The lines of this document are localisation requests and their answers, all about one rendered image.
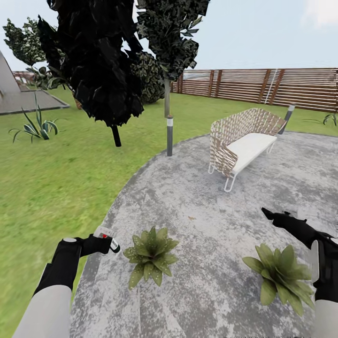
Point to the insectifuge atomizer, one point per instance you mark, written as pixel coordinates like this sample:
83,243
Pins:
115,247

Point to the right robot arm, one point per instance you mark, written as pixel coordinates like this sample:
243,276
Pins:
324,257

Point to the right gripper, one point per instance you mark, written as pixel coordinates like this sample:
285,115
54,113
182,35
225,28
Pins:
291,224

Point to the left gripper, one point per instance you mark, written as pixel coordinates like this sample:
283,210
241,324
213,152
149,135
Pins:
100,244

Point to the garden chair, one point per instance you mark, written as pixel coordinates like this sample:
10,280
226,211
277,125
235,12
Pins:
235,142

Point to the pot plant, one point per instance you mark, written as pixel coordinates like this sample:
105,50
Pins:
150,255
280,275

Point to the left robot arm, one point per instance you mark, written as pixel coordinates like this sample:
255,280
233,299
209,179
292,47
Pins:
48,314

